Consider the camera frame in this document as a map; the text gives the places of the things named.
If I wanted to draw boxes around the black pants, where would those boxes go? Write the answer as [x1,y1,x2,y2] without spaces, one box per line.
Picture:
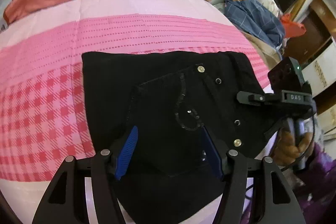
[82,51,274,223]

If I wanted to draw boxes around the purple sleeve forearm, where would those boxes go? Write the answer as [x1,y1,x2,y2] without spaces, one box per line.
[293,143,335,223]

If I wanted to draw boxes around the right hand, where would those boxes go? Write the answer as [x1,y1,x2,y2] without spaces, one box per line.
[272,130,314,166]

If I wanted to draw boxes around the white wicker drawer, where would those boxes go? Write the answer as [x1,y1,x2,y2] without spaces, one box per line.
[302,39,336,97]

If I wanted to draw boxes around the orange red cloth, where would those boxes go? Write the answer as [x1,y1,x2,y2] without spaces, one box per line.
[280,14,306,38]

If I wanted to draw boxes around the brown wooden cabinet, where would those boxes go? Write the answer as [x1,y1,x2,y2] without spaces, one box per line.
[275,0,335,67]

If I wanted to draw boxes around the blue plaid cloth pile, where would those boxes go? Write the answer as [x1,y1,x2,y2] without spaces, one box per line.
[224,0,285,48]

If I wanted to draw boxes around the pink checked bed sheet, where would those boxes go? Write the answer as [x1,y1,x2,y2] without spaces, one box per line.
[1,0,270,223]

